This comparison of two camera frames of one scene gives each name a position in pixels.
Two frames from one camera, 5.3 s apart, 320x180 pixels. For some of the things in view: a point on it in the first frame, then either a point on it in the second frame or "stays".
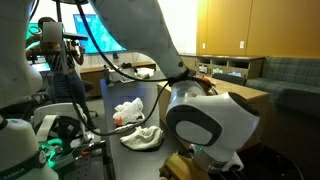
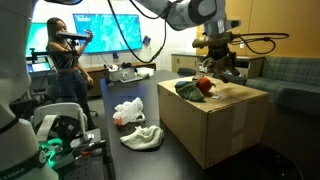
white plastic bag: [129, 112] stays
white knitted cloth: [145, 138] stays
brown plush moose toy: [179, 167] -> [224, 68]
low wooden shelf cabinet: [205, 65] stays
